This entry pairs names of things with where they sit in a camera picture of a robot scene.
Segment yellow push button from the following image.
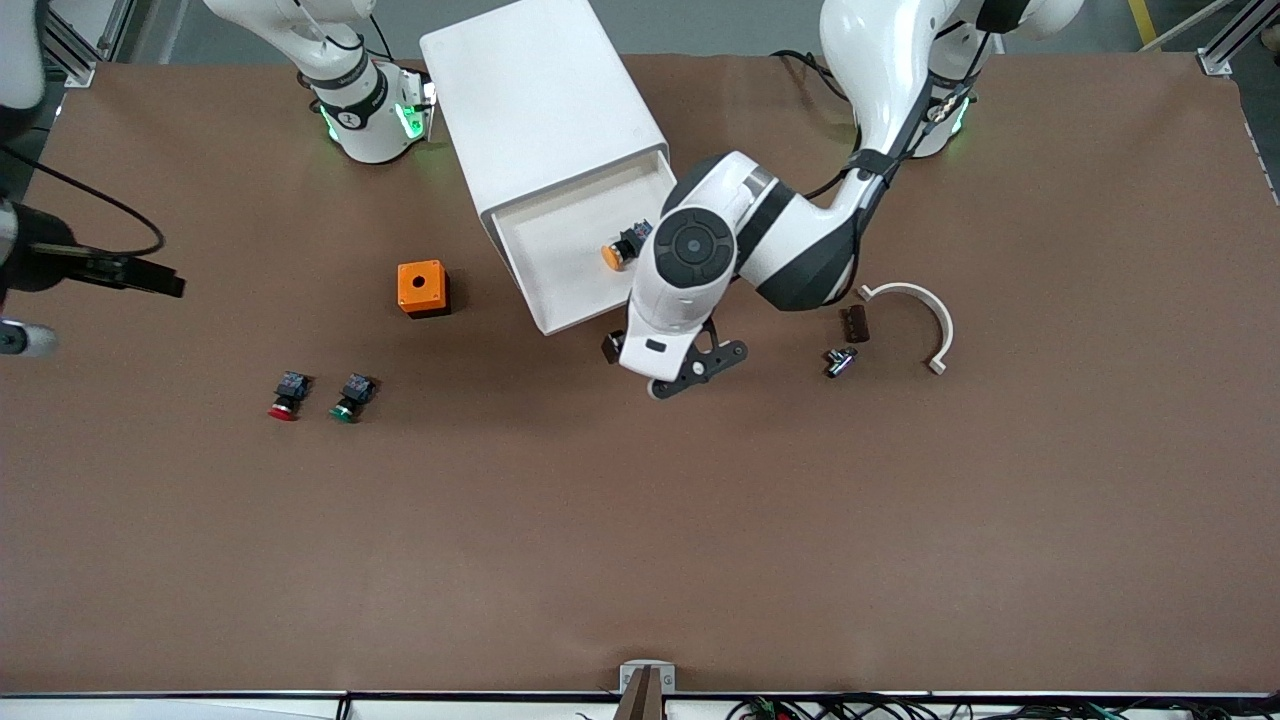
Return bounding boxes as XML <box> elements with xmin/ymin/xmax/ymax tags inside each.
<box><xmin>601</xmin><ymin>220</ymin><xmax>654</xmax><ymax>272</ymax></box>

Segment red push button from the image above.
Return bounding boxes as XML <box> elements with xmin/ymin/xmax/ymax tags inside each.
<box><xmin>267</xmin><ymin>370</ymin><xmax>312</xmax><ymax>422</ymax></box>

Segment green push button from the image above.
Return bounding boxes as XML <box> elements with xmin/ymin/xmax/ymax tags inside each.
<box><xmin>329</xmin><ymin>373</ymin><xmax>379</xmax><ymax>424</ymax></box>

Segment brown table cover mat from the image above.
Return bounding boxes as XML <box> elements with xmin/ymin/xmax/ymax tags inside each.
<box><xmin>0</xmin><ymin>50</ymin><xmax>1280</xmax><ymax>698</ymax></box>

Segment white curved plastic piece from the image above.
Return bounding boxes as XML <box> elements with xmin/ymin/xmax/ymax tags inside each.
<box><xmin>857</xmin><ymin>282</ymin><xmax>957</xmax><ymax>377</ymax></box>

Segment orange button enclosure box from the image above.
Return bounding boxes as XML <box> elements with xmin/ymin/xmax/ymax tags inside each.
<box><xmin>397</xmin><ymin>260</ymin><xmax>451</xmax><ymax>319</ymax></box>

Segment aluminium frame profile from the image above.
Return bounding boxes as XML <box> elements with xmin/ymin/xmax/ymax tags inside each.
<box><xmin>1198</xmin><ymin>0</ymin><xmax>1280</xmax><ymax>77</ymax></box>
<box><xmin>40</xmin><ymin>0</ymin><xmax>136</xmax><ymax>89</ymax></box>

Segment black arm base cable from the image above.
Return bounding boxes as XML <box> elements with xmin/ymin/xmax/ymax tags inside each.
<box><xmin>775</xmin><ymin>48</ymin><xmax>863</xmax><ymax>106</ymax></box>

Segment grey metal bracket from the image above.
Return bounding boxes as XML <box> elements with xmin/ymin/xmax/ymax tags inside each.
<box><xmin>618</xmin><ymin>660</ymin><xmax>677</xmax><ymax>720</ymax></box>

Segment brown camera post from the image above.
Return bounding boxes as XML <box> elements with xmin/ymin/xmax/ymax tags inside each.
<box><xmin>614</xmin><ymin>668</ymin><xmax>667</xmax><ymax>720</ymax></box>

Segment black cable bundle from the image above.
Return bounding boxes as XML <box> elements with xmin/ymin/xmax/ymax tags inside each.
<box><xmin>725</xmin><ymin>693</ymin><xmax>1280</xmax><ymax>720</ymax></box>

